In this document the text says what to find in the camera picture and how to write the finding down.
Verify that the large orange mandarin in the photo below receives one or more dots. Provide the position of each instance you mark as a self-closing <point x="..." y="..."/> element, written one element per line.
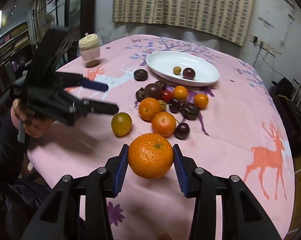
<point x="150" y="156"/>

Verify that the person's left hand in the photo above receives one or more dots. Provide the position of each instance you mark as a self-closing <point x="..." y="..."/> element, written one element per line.
<point x="35" y="127"/>

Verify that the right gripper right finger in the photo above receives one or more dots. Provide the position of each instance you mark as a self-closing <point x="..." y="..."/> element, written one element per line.
<point x="243" y="216"/>

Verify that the small yellow fruit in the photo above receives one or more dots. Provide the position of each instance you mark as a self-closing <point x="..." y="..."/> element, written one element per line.
<point x="163" y="105"/>

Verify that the jar with twine lid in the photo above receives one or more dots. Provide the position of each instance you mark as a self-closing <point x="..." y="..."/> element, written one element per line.
<point x="89" y="47"/>

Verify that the dark red plum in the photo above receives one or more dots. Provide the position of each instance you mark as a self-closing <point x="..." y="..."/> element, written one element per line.
<point x="188" y="73"/>

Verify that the large dark plum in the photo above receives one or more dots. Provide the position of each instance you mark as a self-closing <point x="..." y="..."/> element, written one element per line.
<point x="153" y="90"/>

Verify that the pink deer tablecloth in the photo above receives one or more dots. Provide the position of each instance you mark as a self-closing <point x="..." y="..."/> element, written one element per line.
<point x="237" y="131"/>

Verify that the dark framed mirror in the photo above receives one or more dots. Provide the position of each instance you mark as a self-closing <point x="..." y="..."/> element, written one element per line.
<point x="79" y="14"/>

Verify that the dark red cherry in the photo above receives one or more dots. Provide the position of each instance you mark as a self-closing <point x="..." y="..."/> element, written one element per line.
<point x="182" y="131"/>
<point x="174" y="106"/>

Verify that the red cherry tomato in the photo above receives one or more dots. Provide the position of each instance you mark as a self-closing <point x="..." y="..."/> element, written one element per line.
<point x="167" y="96"/>

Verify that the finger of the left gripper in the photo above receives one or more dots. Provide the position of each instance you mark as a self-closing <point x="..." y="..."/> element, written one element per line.
<point x="68" y="80"/>
<point x="78" y="108"/>

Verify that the wall power strip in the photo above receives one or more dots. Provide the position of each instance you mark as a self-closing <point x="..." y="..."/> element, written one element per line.
<point x="264" y="46"/>

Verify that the striped beige curtain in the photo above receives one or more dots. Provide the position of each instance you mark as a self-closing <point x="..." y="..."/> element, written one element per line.
<point x="227" y="19"/>

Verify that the yellow round fruit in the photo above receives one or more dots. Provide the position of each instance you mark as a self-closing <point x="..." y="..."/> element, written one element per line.
<point x="121" y="124"/>

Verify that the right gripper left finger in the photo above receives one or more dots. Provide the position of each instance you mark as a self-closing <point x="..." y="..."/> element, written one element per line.
<point x="76" y="208"/>

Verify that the white oval plate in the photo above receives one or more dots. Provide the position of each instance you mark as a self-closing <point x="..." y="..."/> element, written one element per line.
<point x="183" y="68"/>

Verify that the dark water chestnut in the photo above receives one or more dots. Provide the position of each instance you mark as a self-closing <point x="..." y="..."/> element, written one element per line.
<point x="162" y="84"/>
<point x="140" y="75"/>
<point x="189" y="111"/>
<point x="140" y="94"/>

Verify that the small yellow-green fruit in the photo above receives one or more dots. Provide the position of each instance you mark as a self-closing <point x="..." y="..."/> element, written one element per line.
<point x="177" y="70"/>

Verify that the small orange kumquat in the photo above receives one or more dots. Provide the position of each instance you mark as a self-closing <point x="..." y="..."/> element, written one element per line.
<point x="180" y="93"/>
<point x="201" y="100"/>

